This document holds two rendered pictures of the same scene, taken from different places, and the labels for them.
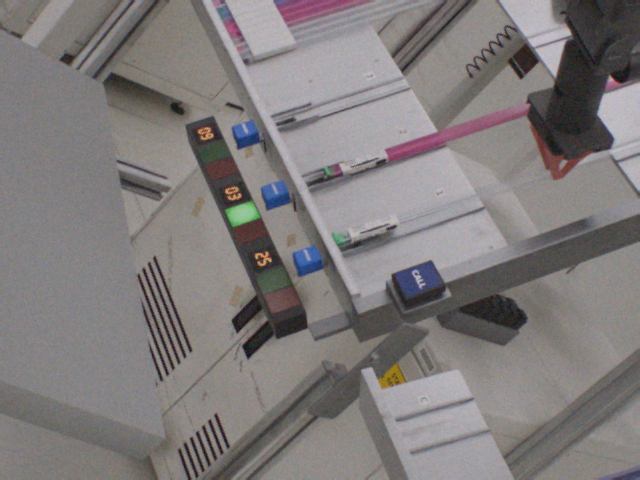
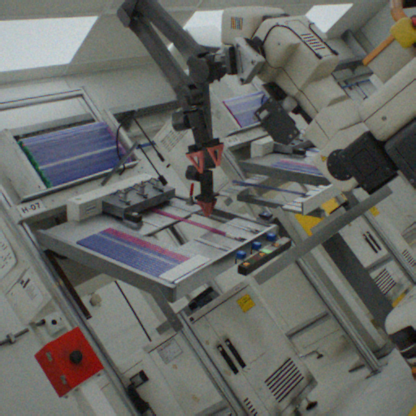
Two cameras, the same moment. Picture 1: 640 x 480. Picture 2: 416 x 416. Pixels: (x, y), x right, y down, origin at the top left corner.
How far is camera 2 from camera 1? 2.94 m
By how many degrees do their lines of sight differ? 93
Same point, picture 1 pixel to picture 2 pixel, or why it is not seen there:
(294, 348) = (240, 342)
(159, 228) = not seen: outside the picture
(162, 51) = not seen: outside the picture
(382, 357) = (281, 229)
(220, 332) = (240, 381)
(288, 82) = (214, 254)
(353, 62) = (194, 247)
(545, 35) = (156, 225)
